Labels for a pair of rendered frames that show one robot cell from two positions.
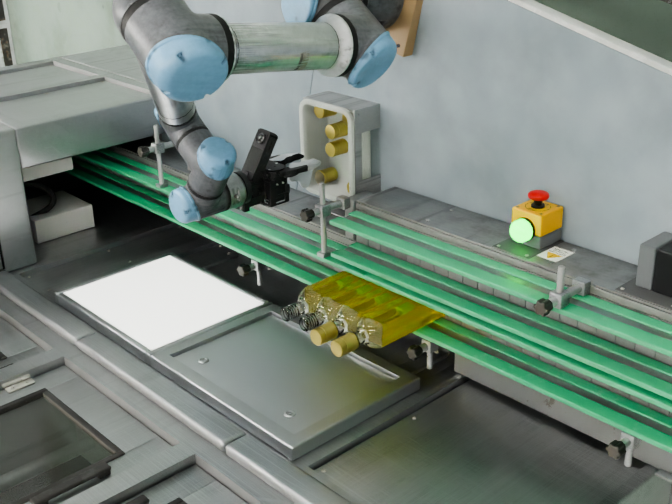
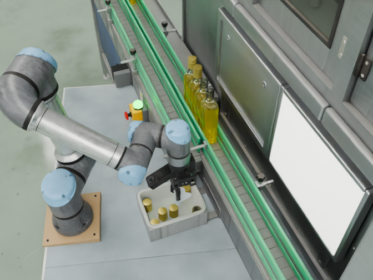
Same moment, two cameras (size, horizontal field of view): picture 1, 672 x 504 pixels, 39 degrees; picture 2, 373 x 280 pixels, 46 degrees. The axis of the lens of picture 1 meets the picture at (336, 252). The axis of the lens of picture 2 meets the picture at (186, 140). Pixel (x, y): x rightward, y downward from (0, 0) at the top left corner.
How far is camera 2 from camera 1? 2.45 m
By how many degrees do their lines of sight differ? 83
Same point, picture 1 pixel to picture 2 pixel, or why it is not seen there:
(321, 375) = (232, 77)
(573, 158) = (109, 119)
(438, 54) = (94, 183)
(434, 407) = not seen: hidden behind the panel
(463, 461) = (205, 30)
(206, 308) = (285, 154)
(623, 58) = not seen: hidden behind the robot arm
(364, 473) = (215, 10)
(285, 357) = (245, 93)
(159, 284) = (317, 198)
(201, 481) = not seen: outside the picture
